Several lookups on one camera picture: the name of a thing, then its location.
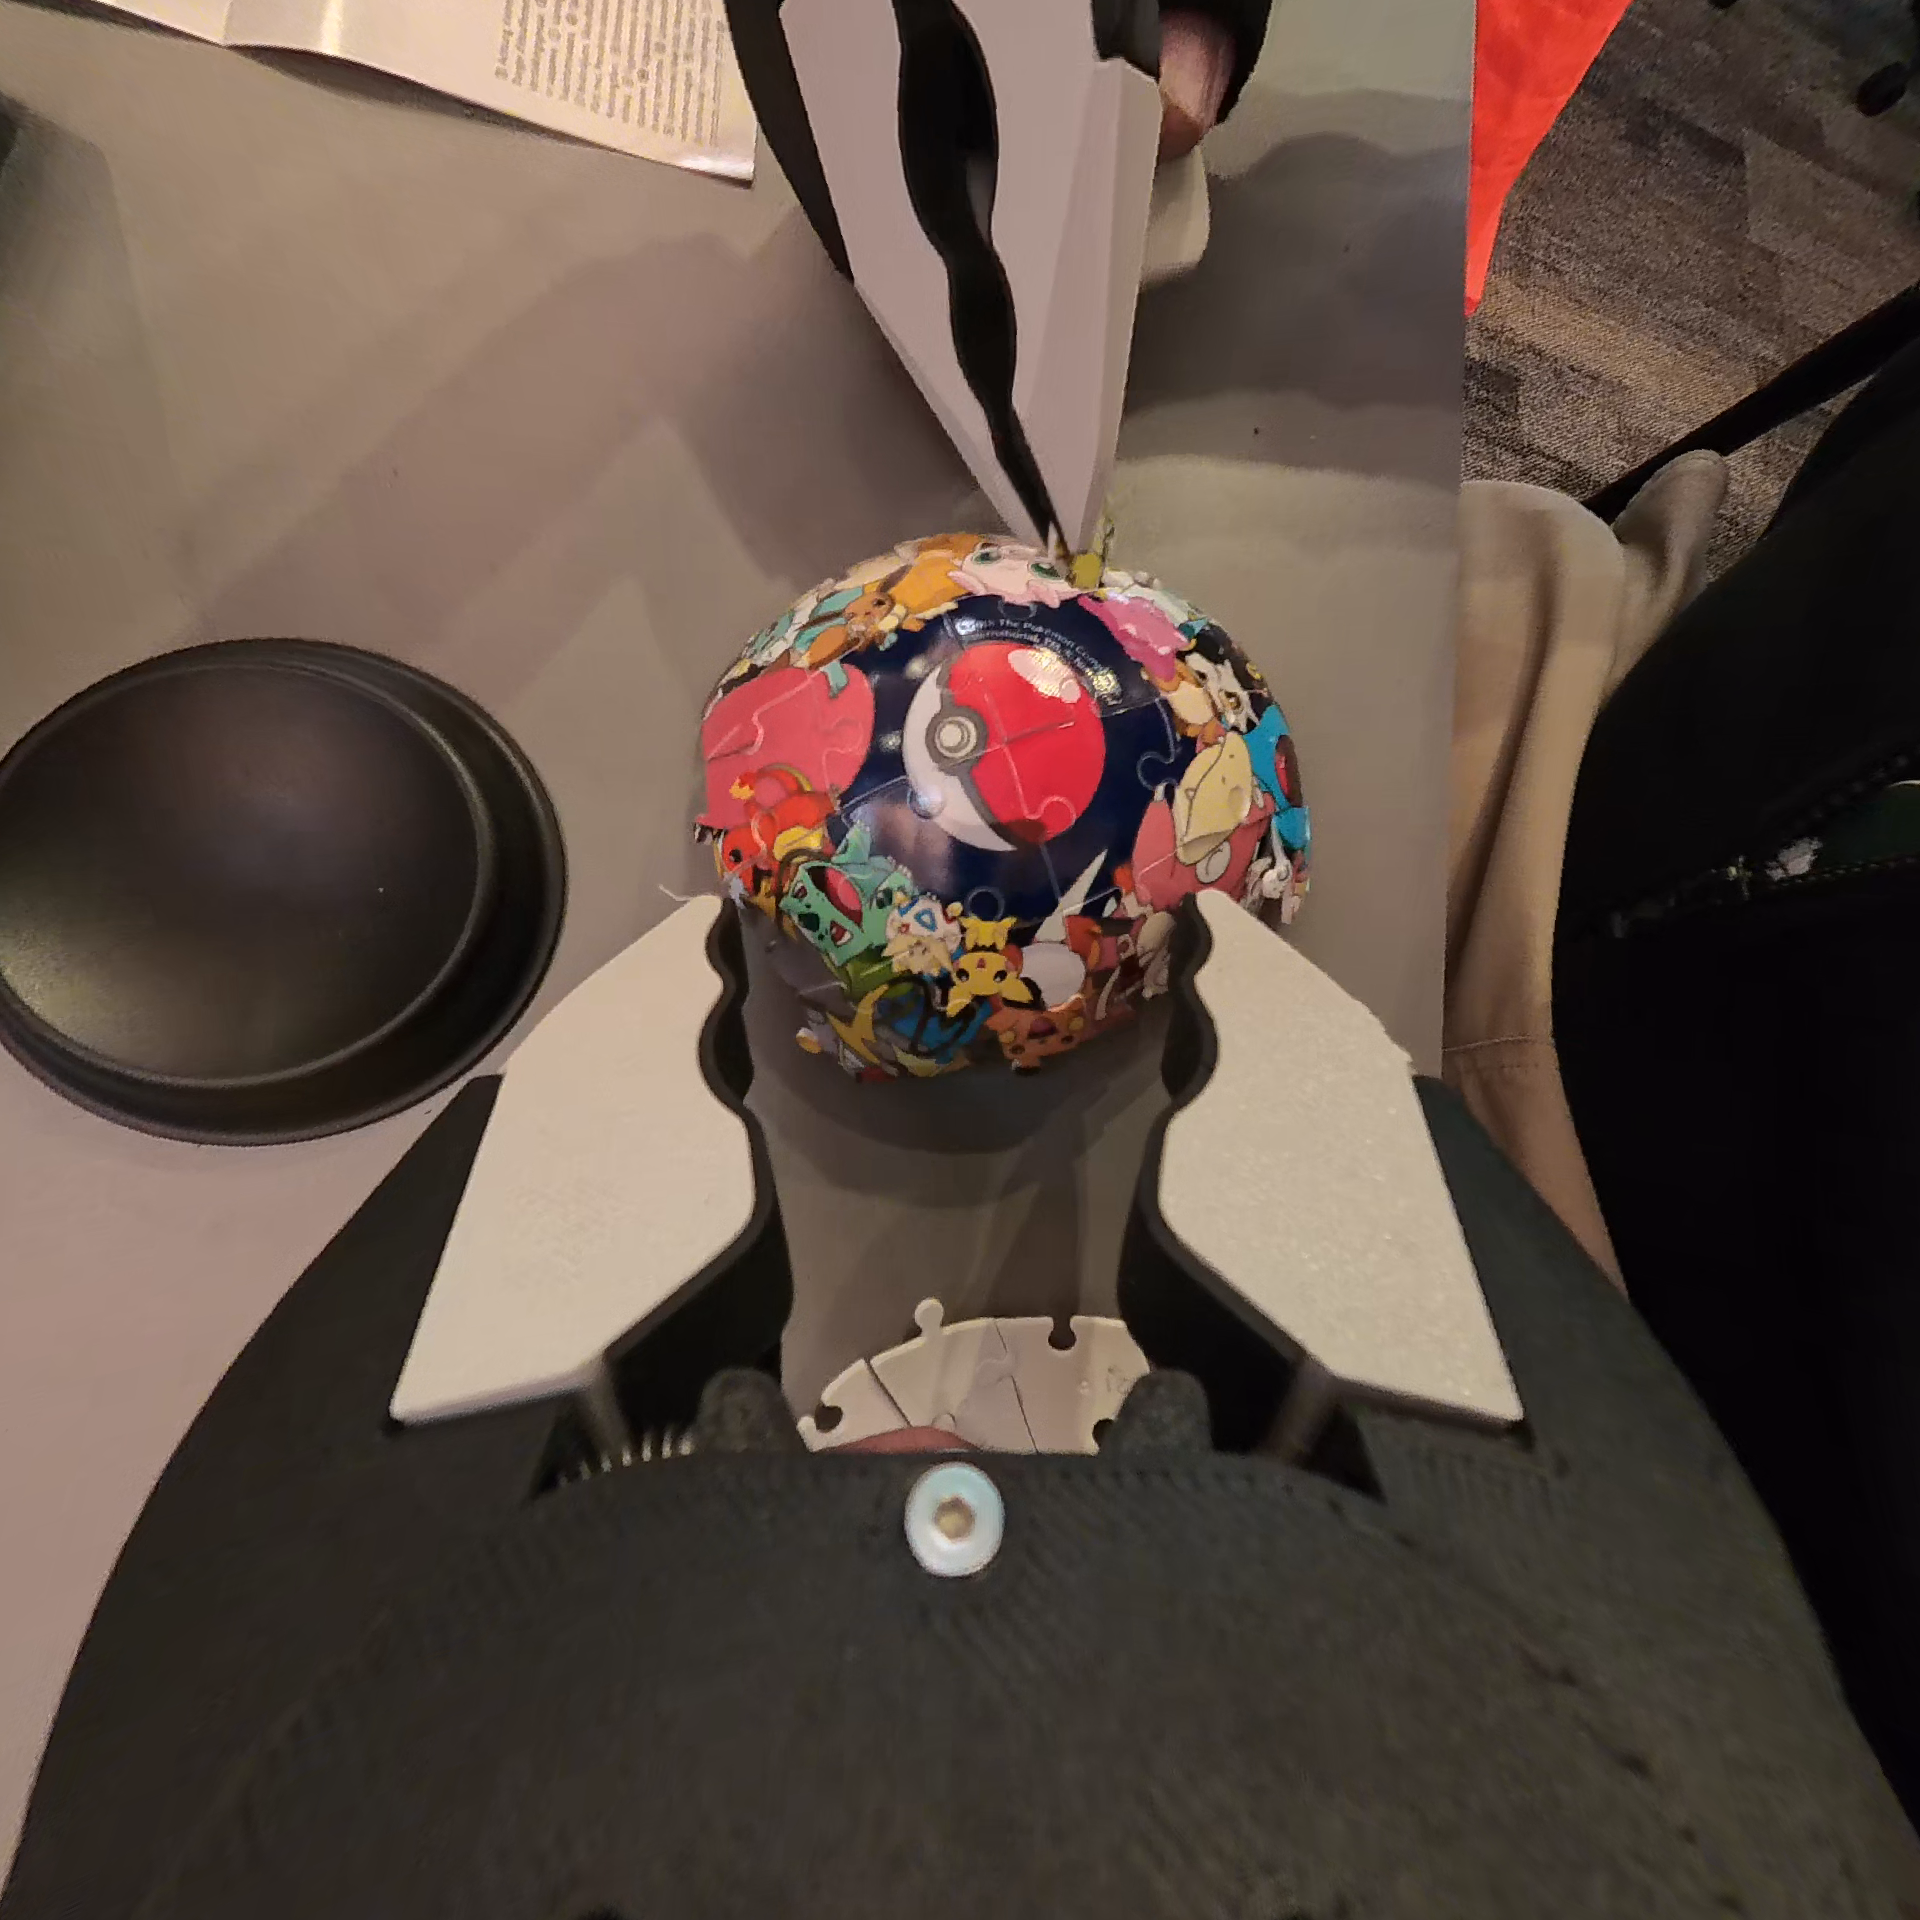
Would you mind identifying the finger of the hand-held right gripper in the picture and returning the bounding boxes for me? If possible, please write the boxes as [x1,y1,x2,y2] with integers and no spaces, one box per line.
[775,0,1055,543]
[972,0,1166,561]

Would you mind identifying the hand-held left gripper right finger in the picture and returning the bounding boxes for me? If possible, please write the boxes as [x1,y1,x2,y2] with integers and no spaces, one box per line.
[1115,891,1528,1433]

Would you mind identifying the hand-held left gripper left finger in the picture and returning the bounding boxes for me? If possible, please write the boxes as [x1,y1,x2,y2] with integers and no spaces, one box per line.
[387,898,793,1433]

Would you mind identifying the curved white-backed puzzle section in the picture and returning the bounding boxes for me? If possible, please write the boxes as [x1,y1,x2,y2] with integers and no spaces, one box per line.
[794,1303,1160,1459]

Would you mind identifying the colourful puzzle ball dome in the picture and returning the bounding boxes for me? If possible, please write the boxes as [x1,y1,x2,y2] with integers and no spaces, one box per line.
[691,516,1316,1076]

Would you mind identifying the person's right hand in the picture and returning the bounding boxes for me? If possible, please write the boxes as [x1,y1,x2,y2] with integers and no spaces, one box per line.
[1162,0,1243,154]

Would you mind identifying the printed paper leaflet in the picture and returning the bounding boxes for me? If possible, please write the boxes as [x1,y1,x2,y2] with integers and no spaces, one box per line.
[102,0,761,187]

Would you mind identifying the black round bowl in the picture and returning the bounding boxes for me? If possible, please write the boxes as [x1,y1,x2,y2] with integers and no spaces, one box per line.
[0,638,570,1150]

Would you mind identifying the orange object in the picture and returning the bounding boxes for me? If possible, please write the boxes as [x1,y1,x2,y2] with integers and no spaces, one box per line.
[1467,0,1631,323]

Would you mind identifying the person's beige pants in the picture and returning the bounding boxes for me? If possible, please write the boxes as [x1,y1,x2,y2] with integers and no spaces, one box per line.
[1443,450,1731,1296]

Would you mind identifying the dark green card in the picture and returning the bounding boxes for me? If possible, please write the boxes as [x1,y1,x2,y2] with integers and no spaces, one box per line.
[1770,775,1920,891]

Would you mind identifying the black chair leg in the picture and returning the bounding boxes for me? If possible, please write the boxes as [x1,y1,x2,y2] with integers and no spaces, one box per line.
[1583,307,1920,523]

